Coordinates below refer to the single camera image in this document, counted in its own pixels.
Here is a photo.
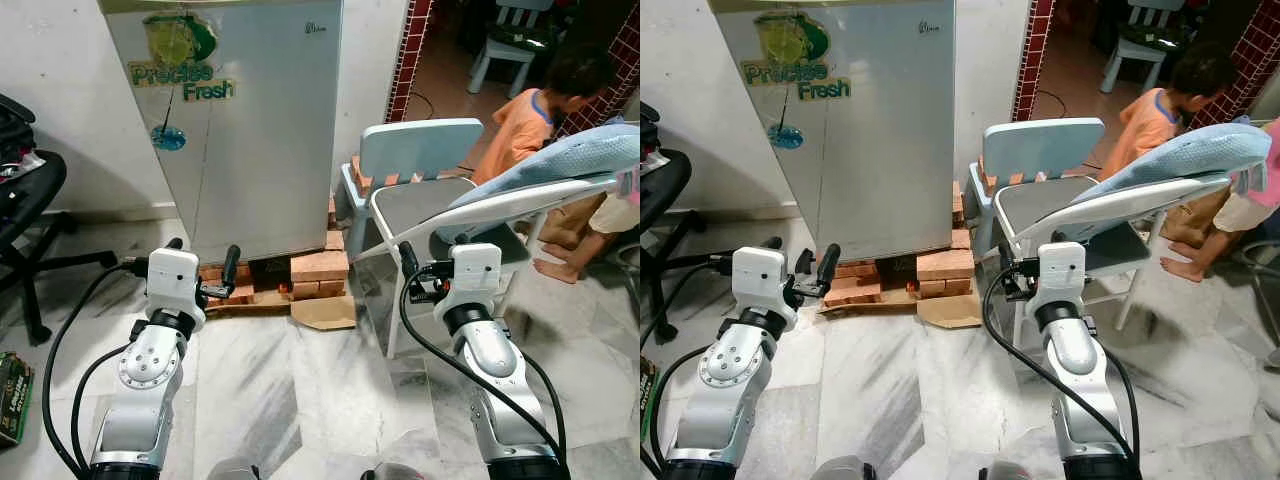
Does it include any light blue cushion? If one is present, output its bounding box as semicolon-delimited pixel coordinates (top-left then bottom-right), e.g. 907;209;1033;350
437;120;641;216
1065;118;1273;211

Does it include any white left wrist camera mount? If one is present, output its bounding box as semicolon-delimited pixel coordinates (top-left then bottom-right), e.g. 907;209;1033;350
732;246;793;326
146;247;207;331

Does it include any pale blue slatted chair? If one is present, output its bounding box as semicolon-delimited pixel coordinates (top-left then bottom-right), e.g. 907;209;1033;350
467;0;561;98
1100;0;1196;94

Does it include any black office chair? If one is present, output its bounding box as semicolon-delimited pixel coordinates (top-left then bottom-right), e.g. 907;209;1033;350
0;93;118;346
640;100;723;346

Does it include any pale orange brick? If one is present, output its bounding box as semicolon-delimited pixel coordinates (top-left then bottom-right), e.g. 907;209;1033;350
915;248;976;283
290;250;350;285

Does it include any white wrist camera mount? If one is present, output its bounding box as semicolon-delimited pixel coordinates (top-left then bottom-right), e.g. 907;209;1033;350
732;246;793;326
449;243;504;311
146;247;207;331
1036;241;1089;309

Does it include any child in orange shirt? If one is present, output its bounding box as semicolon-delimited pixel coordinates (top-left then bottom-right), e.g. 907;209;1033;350
1100;45;1241;183
470;45;621;189

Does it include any green printed box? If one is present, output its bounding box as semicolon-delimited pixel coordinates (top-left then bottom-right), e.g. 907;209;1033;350
640;357;659;433
0;351;36;448

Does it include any child in pink shirt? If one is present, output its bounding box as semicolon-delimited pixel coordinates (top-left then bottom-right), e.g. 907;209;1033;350
1160;118;1280;284
533;150;641;286

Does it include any green fresh produce sticker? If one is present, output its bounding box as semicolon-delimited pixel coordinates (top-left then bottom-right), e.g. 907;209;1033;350
128;12;238;103
740;10;854;101

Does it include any grey robot left leg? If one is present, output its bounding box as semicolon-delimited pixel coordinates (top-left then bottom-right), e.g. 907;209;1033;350
205;458;263;480
808;455;877;480

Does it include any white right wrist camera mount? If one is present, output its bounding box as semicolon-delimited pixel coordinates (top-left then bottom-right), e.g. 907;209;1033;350
449;243;504;311
1036;241;1089;309

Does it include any white folding chair grey seat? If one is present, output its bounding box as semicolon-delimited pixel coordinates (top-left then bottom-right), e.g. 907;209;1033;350
993;165;1266;349
350;165;641;359

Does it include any silver mini fridge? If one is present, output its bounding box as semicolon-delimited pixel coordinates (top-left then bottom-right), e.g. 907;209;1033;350
708;0;957;264
97;0;347;264

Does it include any brown cardboard piece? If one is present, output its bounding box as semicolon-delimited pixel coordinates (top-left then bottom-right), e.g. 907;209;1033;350
290;293;358;332
915;293;984;330

